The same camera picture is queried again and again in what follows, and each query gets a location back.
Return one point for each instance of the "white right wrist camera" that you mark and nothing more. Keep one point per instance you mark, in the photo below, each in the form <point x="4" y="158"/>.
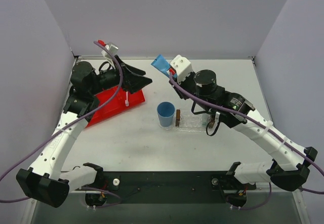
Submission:
<point x="182" y="66"/>

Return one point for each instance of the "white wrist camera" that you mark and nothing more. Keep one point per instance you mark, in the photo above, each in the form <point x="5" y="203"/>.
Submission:
<point x="182" y="66"/>
<point x="111" y="47"/>

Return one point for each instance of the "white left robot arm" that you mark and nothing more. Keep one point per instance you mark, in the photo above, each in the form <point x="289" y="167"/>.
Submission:
<point x="44" y="180"/>

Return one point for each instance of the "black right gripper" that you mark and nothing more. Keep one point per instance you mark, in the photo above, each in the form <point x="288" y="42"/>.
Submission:
<point x="184" y="86"/>

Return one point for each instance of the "pink toothbrush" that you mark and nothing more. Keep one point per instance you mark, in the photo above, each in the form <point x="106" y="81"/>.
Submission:
<point x="127" y="99"/>

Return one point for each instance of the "blue plastic cup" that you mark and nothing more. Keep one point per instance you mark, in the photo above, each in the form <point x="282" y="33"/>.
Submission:
<point x="165" y="112"/>

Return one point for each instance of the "clear textured glass tray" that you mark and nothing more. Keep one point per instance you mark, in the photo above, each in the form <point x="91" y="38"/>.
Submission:
<point x="173" y="128"/>

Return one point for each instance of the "blue toothpaste tube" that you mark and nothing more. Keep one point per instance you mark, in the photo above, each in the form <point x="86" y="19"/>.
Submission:
<point x="161" y="64"/>

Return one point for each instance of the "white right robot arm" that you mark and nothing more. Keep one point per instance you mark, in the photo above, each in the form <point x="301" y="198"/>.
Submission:
<point x="289" y="166"/>

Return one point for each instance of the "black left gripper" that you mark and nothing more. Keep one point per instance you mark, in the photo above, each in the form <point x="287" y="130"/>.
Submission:
<point x="122" y="73"/>

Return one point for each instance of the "red plastic compartment bin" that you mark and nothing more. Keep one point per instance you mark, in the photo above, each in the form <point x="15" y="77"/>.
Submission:
<point x="117" y="106"/>

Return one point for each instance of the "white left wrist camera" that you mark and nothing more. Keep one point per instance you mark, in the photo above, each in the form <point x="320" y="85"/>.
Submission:
<point x="111" y="47"/>

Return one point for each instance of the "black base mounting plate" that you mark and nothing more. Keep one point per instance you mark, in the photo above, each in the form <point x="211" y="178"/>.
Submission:
<point x="166" y="187"/>

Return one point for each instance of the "clear textured holder with wood ends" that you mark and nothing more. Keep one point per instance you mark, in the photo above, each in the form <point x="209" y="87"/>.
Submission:
<point x="178" y="118"/>

